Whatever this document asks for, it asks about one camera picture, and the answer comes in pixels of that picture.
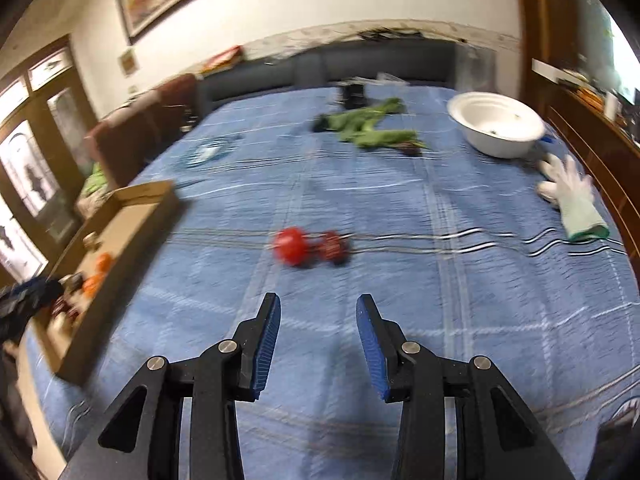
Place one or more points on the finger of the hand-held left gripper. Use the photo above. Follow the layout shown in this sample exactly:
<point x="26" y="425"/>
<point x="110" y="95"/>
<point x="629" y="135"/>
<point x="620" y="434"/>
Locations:
<point x="27" y="297"/>

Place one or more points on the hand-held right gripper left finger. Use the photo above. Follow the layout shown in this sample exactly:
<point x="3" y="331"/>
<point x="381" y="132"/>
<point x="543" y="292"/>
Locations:
<point x="262" y="350"/>

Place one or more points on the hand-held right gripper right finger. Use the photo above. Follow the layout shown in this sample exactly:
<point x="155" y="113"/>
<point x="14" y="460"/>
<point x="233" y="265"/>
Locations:
<point x="372" y="355"/>

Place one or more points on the dried red date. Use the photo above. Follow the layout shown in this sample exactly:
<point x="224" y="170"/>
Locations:
<point x="65" y="305"/>
<point x="332" y="246"/>
<point x="412" y="148"/>

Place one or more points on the orange mandarin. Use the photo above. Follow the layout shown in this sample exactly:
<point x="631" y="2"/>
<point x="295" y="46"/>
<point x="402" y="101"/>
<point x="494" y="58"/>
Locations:
<point x="90" y="286"/>
<point x="103" y="262"/>

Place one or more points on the brown cardboard box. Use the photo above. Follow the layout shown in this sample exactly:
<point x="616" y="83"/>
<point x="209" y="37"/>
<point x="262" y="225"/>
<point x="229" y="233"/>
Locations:
<point x="115" y="270"/>

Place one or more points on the red tomato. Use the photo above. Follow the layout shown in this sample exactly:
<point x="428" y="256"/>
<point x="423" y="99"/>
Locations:
<point x="291" y="246"/>

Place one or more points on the wooden glass door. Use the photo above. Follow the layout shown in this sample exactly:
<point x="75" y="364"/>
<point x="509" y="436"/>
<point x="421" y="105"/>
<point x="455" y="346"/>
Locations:
<point x="35" y="160"/>

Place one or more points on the brown upholstered chair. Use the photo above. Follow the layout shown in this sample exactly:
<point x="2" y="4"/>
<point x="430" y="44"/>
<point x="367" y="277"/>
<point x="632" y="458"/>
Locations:
<point x="145" y="120"/>

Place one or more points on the green spinach leaves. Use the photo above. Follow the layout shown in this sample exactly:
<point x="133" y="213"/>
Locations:
<point x="370" y="125"/>

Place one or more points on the black electronic device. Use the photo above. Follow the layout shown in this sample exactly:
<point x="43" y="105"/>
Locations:
<point x="352" y="95"/>

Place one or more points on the white bowl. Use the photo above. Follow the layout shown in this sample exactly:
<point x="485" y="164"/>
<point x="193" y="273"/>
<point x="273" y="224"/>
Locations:
<point x="495" y="122"/>

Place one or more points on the blue pen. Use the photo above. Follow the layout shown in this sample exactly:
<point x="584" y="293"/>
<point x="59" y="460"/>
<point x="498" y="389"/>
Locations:
<point x="548" y="138"/>

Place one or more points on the dark grey sofa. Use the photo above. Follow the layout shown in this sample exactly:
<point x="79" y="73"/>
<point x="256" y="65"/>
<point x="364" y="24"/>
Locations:
<point x="325" y="65"/>

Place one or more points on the red flat box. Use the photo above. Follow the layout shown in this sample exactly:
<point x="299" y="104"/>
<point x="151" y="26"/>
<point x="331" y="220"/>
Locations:
<point x="222" y="57"/>

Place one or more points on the clear plastic container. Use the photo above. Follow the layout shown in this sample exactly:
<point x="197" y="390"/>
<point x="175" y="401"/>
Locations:
<point x="475" y="65"/>

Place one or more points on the wooden sideboard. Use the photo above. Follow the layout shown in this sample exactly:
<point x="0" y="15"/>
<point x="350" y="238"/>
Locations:
<point x="590" y="125"/>

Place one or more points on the white paper roll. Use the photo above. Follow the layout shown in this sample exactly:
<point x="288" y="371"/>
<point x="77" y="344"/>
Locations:
<point x="610" y="106"/>

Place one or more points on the small wall card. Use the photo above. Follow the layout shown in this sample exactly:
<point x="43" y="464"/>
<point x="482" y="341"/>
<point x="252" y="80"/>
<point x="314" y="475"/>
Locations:
<point x="128" y="60"/>

